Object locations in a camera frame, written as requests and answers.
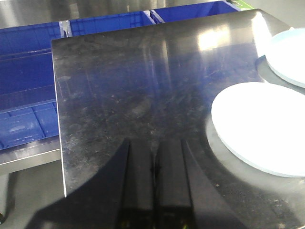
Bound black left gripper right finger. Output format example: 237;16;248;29
154;138;248;229

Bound blue plastic crate, left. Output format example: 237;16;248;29
0;21;60;151

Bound blue plastic crate, right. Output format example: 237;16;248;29
146;0;241;24

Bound blue plastic crate, middle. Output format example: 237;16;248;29
70;11;155;36

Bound blue plastic crate,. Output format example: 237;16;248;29
0;21;60;151
146;0;241;24
70;11;155;36

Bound light blue plate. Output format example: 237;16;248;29
211;82;305;177
265;28;305;88

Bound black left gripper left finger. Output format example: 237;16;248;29
28;138;154;229

